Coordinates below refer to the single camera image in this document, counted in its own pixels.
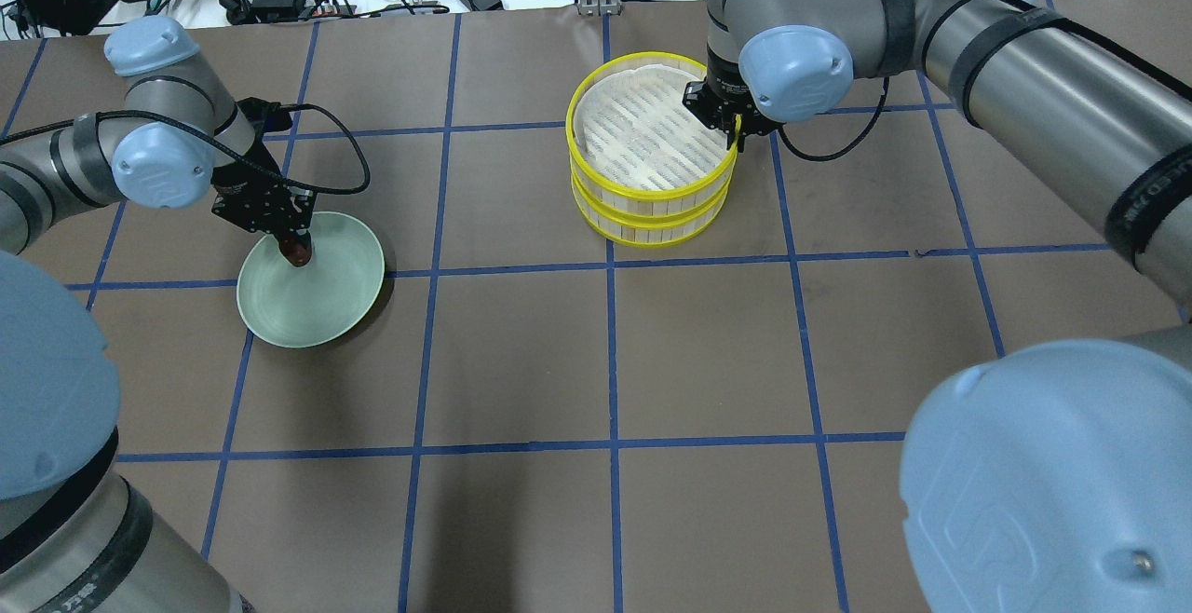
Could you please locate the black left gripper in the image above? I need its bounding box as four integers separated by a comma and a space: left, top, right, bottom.
211, 177, 316, 243

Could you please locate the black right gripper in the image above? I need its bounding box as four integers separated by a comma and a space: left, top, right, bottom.
683, 81, 780, 151

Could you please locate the brown bun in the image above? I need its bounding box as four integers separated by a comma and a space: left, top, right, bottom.
277, 236, 313, 266

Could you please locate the yellow rimmed bamboo steamer tray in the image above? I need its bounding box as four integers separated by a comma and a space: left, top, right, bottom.
565, 51, 737, 215

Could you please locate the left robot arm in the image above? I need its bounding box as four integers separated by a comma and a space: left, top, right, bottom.
1, 16, 315, 612

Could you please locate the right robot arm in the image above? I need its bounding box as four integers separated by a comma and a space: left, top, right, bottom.
683, 0, 1191, 612

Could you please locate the pale green plate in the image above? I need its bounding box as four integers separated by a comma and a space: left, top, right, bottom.
236, 212, 385, 348

